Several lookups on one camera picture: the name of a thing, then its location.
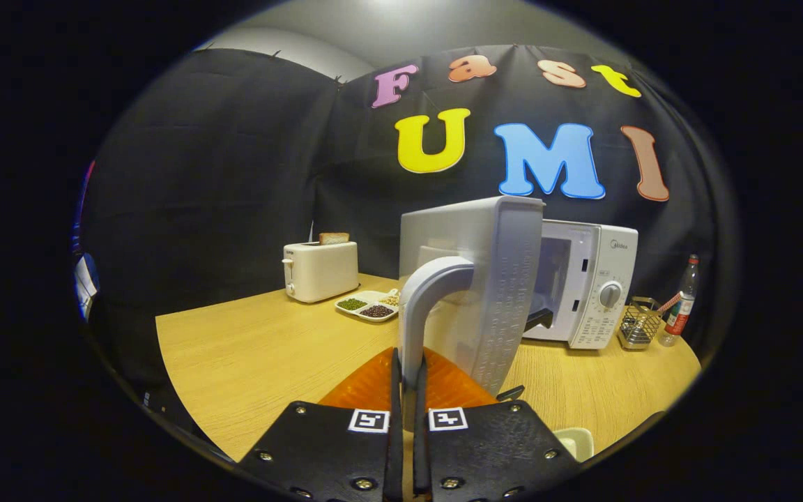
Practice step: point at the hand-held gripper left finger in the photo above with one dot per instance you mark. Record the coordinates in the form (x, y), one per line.
(396, 418)

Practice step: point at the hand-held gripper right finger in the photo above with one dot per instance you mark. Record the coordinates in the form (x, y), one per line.
(420, 446)

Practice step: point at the white microwave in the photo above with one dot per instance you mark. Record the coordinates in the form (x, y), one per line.
(506, 279)

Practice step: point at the white divided plate with beans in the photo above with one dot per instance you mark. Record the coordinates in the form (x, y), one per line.
(366, 307)

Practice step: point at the white dish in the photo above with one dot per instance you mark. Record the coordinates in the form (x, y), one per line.
(577, 443)

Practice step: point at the white toaster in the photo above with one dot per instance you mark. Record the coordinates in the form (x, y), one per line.
(321, 272)

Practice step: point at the toast slice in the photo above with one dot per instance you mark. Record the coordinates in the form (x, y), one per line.
(334, 238)

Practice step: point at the pink striped straw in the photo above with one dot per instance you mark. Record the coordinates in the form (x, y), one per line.
(670, 302)

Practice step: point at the clear bottle with red label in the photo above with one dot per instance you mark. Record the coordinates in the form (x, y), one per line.
(680, 314)

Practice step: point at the white and blue cloth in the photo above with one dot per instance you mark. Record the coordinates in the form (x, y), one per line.
(86, 279)

